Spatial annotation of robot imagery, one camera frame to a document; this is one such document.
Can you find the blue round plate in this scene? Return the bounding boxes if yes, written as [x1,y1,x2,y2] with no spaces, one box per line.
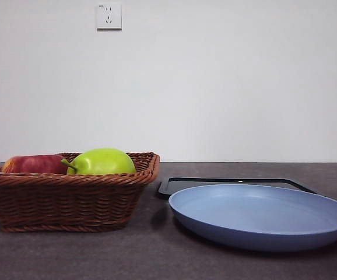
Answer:
[168,183,337,252]

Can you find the brown wicker basket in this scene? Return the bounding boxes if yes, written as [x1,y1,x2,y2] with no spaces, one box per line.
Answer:
[0,151,161,233]

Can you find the black flat tray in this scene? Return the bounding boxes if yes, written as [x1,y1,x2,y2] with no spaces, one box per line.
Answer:
[156,176,321,201]

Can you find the green apple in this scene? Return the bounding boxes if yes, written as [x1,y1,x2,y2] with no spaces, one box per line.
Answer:
[61,148,136,176]

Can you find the red apple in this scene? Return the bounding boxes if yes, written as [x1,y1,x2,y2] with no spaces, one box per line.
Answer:
[1,154,69,175]

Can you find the white wall socket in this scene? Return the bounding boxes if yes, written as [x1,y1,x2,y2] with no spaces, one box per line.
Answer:
[96,2,122,32]

